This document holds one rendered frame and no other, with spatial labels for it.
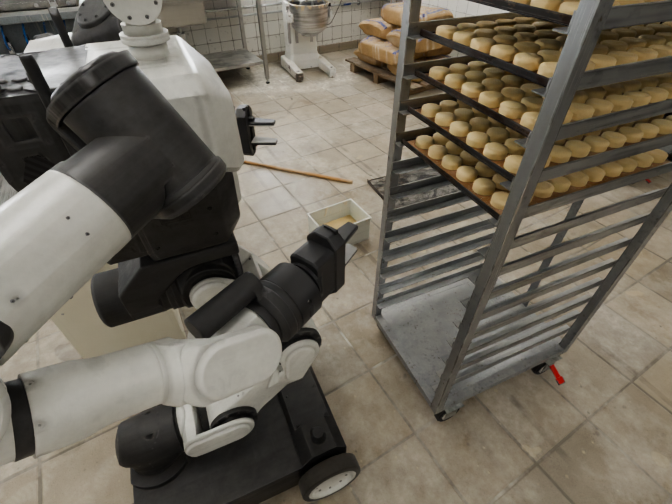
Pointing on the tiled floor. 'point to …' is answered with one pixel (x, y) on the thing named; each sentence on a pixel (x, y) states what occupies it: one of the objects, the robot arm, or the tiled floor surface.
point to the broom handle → (299, 172)
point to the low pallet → (385, 75)
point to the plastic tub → (333, 216)
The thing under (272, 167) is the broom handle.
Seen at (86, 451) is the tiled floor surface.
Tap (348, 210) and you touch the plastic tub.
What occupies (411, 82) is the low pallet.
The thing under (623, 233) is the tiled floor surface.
